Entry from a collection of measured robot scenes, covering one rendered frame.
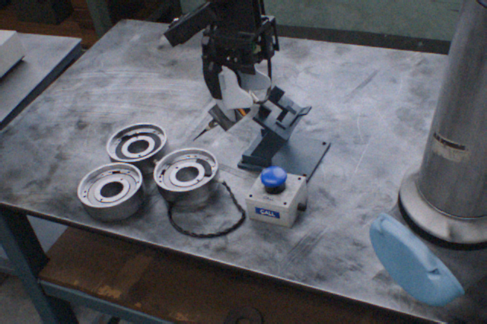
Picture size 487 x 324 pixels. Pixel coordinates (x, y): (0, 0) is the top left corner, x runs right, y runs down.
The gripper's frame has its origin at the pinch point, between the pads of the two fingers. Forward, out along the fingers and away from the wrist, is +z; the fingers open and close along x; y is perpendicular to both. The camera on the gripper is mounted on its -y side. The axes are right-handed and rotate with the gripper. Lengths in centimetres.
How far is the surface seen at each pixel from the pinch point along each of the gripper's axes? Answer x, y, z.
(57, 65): 32, -77, 23
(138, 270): -6.3, -26.2, 39.4
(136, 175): -7.7, -16.7, 11.8
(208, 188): -5.7, -3.8, 12.4
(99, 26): 98, -131, 51
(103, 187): -11.8, -20.5, 12.3
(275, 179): -4.5, 8.4, 8.3
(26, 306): 4, -94, 91
